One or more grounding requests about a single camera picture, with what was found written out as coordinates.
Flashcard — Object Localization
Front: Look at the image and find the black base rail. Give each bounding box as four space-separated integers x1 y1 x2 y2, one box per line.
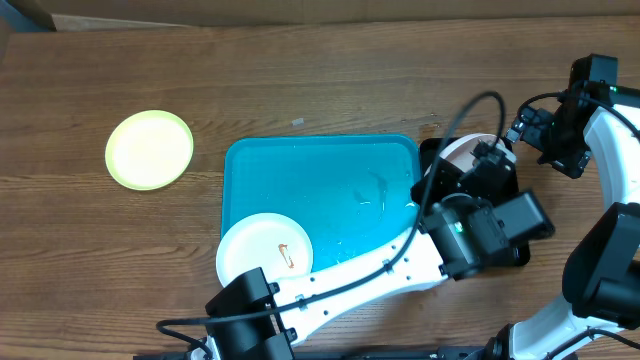
133 344 581 360

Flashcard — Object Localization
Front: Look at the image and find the white plate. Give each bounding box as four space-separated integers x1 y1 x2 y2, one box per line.
216 213 313 287
435 133 496 172

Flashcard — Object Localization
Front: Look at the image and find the teal plastic tray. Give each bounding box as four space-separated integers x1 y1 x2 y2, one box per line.
221 134 422 271

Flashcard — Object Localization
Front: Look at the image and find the yellow-green plate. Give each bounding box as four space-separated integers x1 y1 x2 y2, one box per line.
104 110 194 191

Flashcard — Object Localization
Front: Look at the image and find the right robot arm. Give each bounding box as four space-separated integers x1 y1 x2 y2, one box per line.
483 54 639 360

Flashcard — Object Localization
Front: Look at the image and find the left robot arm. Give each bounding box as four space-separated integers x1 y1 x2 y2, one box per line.
192 142 554 359

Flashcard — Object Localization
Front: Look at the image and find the black plastic tray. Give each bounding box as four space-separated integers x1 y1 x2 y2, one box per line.
418 136 531 269

